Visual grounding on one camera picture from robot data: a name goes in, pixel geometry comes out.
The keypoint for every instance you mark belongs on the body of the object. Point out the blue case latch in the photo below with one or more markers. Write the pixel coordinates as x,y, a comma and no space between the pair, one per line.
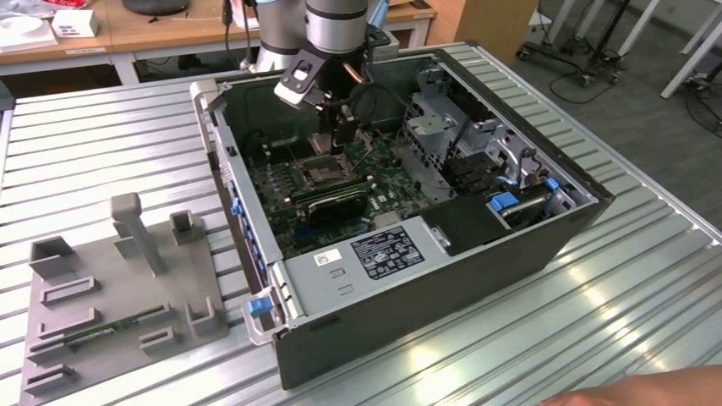
257,307

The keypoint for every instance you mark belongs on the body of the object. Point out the grey power supply unit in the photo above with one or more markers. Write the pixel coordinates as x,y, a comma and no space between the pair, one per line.
315,287

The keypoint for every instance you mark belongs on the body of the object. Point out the black graphics card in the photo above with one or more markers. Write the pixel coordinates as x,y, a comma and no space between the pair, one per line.
337,209

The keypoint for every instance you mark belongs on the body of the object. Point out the black wheeled stand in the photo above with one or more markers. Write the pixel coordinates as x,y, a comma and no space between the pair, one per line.
592,69

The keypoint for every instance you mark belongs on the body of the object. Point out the white table leg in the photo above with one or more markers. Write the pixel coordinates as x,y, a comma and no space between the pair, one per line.
688,67

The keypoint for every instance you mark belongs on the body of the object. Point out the blue slot retainer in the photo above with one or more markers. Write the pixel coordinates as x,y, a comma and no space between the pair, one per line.
234,206

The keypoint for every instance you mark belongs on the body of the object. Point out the blue disk carrier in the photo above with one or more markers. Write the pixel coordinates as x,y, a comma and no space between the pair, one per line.
501,202

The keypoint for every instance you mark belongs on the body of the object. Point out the silver chipset heatsink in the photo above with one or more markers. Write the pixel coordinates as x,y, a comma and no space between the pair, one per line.
384,220

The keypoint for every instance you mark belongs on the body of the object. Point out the green RAM stick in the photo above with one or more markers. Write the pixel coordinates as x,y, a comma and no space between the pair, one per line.
112,325

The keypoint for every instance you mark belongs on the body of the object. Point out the red packet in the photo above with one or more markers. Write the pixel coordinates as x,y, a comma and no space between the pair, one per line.
66,3

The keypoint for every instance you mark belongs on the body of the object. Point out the black round object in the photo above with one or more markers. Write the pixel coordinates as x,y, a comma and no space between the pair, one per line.
154,5

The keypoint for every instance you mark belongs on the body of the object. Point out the white cardboard box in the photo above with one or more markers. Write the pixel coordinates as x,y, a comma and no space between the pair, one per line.
73,21

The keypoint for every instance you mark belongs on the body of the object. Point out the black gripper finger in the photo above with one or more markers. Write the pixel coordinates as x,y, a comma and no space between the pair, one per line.
344,131
324,118

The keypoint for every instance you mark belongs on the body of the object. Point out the grey parts rack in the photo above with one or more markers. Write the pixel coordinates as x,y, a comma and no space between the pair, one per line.
112,304

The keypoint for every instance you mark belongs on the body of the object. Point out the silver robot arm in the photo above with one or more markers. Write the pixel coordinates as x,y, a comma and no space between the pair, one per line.
332,25

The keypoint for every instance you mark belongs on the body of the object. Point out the black PC case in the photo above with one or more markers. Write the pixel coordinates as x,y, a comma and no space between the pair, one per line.
451,304

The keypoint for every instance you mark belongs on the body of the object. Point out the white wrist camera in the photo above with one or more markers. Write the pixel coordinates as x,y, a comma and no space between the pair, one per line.
299,80

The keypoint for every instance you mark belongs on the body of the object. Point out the white foam tray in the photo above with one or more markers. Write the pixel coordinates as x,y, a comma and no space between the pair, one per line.
22,34

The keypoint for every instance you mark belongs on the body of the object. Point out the wooden cabinet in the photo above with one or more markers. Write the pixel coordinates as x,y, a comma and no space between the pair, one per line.
496,25

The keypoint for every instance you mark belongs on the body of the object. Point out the silver CPU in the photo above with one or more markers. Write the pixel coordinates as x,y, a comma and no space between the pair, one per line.
323,144

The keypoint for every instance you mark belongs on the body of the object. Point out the small blue plastic clip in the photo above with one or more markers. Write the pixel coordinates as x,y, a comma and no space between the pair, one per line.
551,184

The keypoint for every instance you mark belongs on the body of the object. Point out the green motherboard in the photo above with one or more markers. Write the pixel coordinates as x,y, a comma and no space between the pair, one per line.
388,182

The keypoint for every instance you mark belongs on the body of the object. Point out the grey metal drive cage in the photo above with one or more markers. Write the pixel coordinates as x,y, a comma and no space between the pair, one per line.
428,127

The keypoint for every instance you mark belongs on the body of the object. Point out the white table frame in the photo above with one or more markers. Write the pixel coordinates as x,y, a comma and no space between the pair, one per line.
636,29

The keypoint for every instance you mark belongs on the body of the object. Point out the person bare forearm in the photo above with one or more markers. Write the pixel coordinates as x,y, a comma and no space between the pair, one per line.
676,387

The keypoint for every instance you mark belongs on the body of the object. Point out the metal CPU socket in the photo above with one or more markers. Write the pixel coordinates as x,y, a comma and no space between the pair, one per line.
321,173

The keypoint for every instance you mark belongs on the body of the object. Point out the wooden desk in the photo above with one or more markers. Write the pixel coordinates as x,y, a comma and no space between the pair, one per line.
169,29

